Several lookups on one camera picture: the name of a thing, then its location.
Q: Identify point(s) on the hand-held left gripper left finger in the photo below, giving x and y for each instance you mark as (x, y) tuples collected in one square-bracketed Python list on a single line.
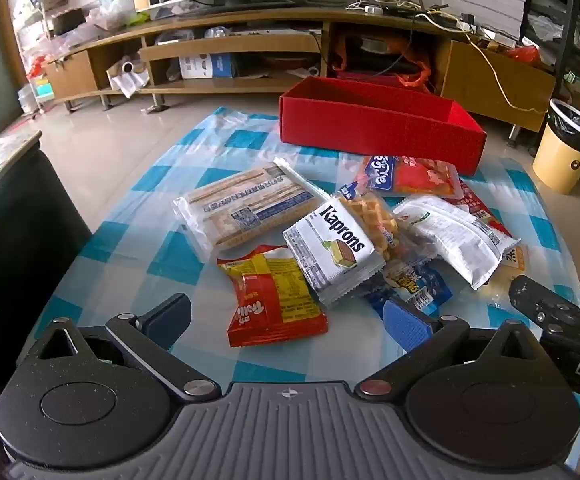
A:
[(169, 316)]

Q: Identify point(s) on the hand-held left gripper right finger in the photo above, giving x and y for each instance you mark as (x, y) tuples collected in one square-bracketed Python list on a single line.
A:
[(407, 323)]

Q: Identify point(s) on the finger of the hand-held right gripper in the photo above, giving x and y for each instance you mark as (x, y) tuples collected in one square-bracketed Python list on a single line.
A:
[(530, 295)]

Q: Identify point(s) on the red yellow snack packet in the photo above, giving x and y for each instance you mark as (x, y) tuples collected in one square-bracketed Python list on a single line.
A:
[(265, 305)]

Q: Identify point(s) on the white glossy snack packet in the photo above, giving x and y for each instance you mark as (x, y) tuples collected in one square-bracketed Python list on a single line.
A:
[(455, 235)]

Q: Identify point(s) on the clear waffle packet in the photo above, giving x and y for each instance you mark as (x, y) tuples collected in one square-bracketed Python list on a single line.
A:
[(380, 217)]

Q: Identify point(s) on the red blue snack packet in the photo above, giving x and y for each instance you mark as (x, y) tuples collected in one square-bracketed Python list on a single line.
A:
[(420, 175)]

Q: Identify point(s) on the red cardboard box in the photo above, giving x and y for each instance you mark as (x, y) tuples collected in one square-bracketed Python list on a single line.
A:
[(370, 130)]

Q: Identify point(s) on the blue white checked tablecloth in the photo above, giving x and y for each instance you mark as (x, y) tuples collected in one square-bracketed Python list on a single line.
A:
[(169, 260)]

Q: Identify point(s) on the white wafer packet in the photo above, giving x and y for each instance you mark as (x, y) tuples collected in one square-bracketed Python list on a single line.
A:
[(330, 250)]

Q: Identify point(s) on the yellow trash bin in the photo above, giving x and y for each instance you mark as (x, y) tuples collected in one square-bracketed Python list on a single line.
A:
[(557, 160)]

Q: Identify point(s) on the red plastic bag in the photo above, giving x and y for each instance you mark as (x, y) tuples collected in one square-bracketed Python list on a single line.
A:
[(524, 53)]

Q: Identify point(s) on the white blue carton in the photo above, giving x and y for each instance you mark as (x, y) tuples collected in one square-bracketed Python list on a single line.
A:
[(209, 66)]

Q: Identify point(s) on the metal storage rack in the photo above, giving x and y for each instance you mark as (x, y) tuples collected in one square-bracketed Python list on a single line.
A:
[(567, 35)]

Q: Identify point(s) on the orange bag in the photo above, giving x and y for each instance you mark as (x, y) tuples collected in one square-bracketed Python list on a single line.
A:
[(342, 55)]

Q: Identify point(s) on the wooden tv stand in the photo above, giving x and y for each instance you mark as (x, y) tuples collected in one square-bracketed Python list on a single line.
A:
[(240, 45)]

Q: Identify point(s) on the white plastic bag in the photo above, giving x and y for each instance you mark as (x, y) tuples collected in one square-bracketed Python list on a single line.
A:
[(117, 10)]

